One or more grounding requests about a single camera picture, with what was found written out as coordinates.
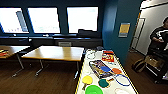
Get yellow gaming table white top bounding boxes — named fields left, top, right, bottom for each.
left=74, top=49, right=140, bottom=94

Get clear glass bowl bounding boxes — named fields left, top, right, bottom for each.
left=85, top=51, right=97, bottom=61

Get dark sofa cushion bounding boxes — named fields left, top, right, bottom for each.
left=76, top=28, right=101, bottom=39

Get small grey box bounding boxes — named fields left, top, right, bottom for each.
left=95, top=46, right=105, bottom=52

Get grey chair back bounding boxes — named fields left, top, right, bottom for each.
left=57, top=41, right=73, bottom=48

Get red game box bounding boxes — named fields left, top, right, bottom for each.
left=101, top=50, right=116, bottom=64

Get bright window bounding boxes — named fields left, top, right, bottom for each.
left=0, top=6, right=30, bottom=34
left=27, top=6, right=61, bottom=35
left=66, top=6, right=100, bottom=35

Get blue plastic bowl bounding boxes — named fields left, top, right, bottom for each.
left=100, top=65, right=111, bottom=73

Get wooden work table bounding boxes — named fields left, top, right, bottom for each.
left=0, top=45, right=31, bottom=78
left=21, top=45, right=85, bottom=80

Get yellow round paddle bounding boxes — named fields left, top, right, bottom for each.
left=81, top=75, right=95, bottom=90

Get dark green round paddle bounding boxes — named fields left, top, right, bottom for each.
left=97, top=78, right=111, bottom=90

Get bright green plastic bowl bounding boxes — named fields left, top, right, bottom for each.
left=84, top=84, right=105, bottom=94

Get white bowl blue rim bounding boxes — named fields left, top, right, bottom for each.
left=114, top=73, right=132, bottom=87

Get brown black backpack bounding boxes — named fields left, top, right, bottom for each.
left=131, top=57, right=148, bottom=74

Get person in dark shirt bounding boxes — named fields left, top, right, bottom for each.
left=148, top=16, right=168, bottom=52

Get red flat item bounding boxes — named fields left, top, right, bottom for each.
left=0, top=48, right=10, bottom=58

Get yellow wall sign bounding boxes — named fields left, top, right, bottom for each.
left=117, top=21, right=132, bottom=39

